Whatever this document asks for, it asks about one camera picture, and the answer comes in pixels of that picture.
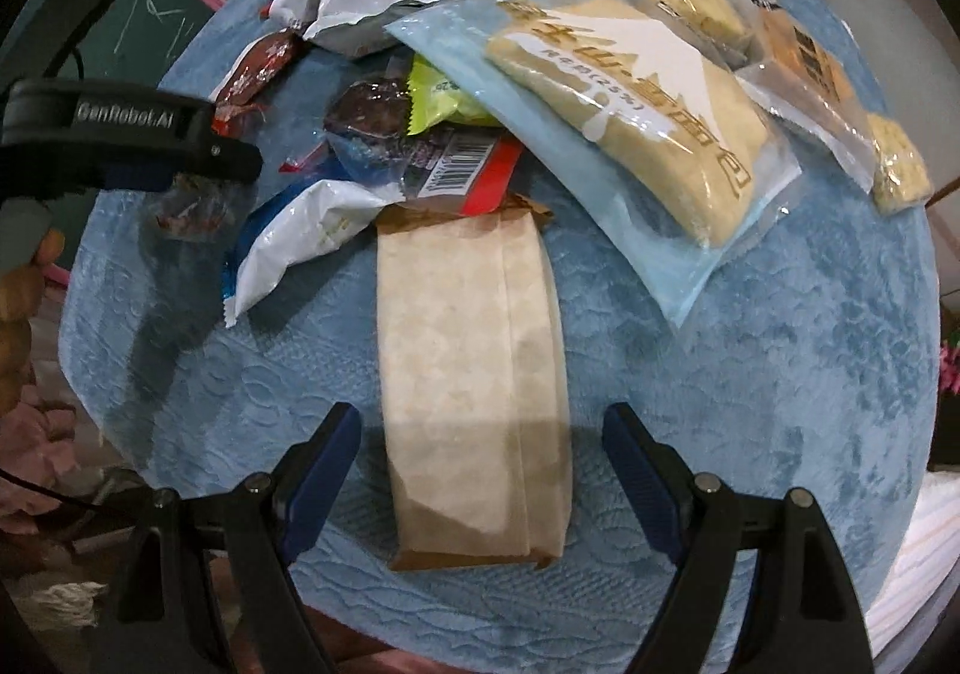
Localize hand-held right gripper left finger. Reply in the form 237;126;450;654
97;402;362;674

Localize blue textured blanket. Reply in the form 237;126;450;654
58;0;942;674

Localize dark purple clear-wrapped candy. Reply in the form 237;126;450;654
281;76;422;176

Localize green snack packet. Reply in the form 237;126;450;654
405;54;512;137

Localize beige paper snack packet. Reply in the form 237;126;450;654
373;192;572;571

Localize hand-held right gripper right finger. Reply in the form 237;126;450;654
602;402;875;674

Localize pink flowers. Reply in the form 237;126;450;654
936;318;960;399

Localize orange cookie clear packet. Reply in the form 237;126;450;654
716;0;880;186

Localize white and blue snack packet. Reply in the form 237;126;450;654
221;177;407;330

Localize person's left hand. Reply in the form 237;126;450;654
0;230;68;414

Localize light blue bread packet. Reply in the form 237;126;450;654
384;0;803;332

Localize dark red candy wrapper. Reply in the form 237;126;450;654
208;28;310;137

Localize pink cloth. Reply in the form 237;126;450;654
0;381;83;536

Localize clear-wrapped brown candy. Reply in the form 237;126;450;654
145;175;239;242

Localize red barcode snack packet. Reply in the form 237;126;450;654
396;128;526;219

